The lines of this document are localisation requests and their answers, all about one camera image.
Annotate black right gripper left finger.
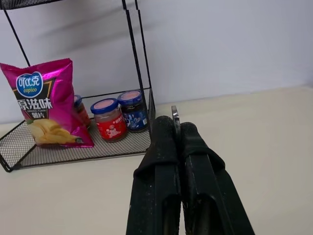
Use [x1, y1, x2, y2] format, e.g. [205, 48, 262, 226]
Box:
[126, 115, 182, 235]

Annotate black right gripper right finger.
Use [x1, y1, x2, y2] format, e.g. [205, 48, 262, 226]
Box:
[180, 122, 256, 235]

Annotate silver metal spoon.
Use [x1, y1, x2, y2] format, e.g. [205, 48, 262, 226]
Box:
[171, 105, 182, 142]

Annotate red label jar blue lid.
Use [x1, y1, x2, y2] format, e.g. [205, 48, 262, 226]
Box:
[90, 97, 128, 143]

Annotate red sauce jar blue lid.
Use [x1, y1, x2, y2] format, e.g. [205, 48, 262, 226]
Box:
[73, 94, 92, 128]

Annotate magenta copico chips bag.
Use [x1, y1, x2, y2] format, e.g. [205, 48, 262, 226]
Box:
[0, 58, 95, 148]

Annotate black wire mesh shelf rack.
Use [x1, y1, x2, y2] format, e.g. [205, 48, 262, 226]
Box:
[0, 0, 157, 173]

